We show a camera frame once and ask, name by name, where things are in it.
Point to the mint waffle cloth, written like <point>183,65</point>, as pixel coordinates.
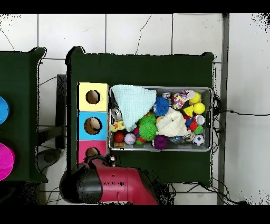
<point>132,101</point>

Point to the white cloth colourful patches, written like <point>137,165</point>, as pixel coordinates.
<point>179,99</point>

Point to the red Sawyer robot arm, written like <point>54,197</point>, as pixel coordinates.
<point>126,186</point>

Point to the wooden box three holes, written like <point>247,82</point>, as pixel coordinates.
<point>83,105</point>

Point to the shallow clear mesh bin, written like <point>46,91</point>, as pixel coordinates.
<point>207,135</point>

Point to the yellow plush duck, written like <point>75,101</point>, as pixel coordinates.
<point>117,126</point>

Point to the green spiky rubber ball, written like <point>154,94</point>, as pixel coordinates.
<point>148,131</point>

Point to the blue spiky rubber ball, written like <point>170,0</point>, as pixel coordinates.
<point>161,106</point>

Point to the white toy baseball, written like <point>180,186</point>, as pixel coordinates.
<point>130,139</point>

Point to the cream waffle cloth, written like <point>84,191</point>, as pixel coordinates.
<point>172,124</point>

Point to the purple rubber toy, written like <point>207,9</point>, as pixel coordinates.
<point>160,142</point>

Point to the dark green table cloth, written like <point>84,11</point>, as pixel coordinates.
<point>19,74</point>
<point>137,69</point>

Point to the smooth yellow ball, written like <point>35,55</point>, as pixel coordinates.
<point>195,98</point>

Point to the yellow tennis ball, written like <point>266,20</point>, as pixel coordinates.
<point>199,108</point>

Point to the small soccer ball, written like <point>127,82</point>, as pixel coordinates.
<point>198,140</point>

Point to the long grey strip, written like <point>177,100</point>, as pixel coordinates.
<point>224,84</point>

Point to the blue round disc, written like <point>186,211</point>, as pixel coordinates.
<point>3,109</point>

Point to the magenta round disc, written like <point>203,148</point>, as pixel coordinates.
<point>6,161</point>

